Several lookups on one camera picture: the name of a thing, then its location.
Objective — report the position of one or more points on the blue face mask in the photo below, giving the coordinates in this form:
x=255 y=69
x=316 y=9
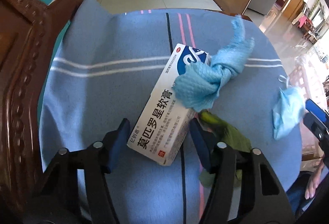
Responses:
x=287 y=108

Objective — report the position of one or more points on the blue striped towel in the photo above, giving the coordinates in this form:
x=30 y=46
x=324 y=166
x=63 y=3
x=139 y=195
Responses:
x=102 y=98

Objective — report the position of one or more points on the green wrapper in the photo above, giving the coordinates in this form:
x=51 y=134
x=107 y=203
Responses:
x=231 y=136

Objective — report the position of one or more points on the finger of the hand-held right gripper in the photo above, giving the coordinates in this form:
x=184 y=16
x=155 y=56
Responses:
x=314 y=107
x=317 y=129

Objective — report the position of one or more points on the white blue medicine box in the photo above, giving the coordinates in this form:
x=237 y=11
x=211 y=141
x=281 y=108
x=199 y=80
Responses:
x=159 y=121

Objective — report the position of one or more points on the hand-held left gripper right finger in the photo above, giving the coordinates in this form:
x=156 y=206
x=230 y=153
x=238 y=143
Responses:
x=201 y=147

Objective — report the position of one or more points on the person's blue pants leg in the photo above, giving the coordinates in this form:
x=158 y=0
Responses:
x=298 y=201

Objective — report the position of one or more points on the red cloth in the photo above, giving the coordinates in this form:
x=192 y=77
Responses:
x=303 y=21

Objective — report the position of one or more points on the carved wooden chair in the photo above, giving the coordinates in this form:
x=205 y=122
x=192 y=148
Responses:
x=23 y=59

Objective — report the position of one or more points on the person's right hand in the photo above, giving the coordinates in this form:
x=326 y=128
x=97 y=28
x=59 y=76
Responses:
x=318 y=180

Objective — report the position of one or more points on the flat screen television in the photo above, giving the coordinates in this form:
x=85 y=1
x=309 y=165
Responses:
x=318 y=17

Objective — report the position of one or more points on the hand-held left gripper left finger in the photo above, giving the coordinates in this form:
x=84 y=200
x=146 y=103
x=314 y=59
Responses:
x=117 y=147

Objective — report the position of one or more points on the knotted blue paper towel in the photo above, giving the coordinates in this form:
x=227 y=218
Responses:
x=205 y=77

